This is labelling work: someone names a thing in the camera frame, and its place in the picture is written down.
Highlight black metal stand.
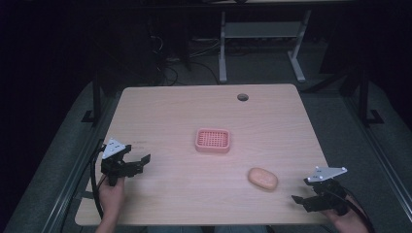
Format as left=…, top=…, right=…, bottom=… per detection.
left=356, top=66, right=386, bottom=128
left=81, top=69, right=106, bottom=126

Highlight floor cables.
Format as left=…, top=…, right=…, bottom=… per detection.
left=149, top=33, right=222, bottom=87

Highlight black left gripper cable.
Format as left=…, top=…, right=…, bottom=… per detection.
left=89, top=139, right=108, bottom=220

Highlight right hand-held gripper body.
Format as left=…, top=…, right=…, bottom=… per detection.
left=306, top=166, right=350, bottom=216

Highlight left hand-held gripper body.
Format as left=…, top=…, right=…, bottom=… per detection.
left=100, top=138, right=132, bottom=187

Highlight person's left hand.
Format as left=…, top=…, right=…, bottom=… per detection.
left=97, top=176, right=126, bottom=223

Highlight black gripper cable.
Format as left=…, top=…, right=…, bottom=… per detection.
left=341, top=186, right=377, bottom=233
left=89, top=139, right=108, bottom=220

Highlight grey metal desk frame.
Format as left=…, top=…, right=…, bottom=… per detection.
left=218, top=9, right=313, bottom=84

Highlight orange soap bar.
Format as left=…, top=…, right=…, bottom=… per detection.
left=247, top=166, right=280, bottom=192

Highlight pink soap dish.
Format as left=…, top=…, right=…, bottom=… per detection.
left=194, top=127, right=231, bottom=154

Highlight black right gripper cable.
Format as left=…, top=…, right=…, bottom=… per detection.
left=341, top=186, right=377, bottom=233

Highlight grey metal rail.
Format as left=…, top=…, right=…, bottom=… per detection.
left=342, top=95, right=412, bottom=215
left=40, top=95, right=113, bottom=233

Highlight person's right hand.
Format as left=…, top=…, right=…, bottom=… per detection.
left=322, top=197, right=371, bottom=233

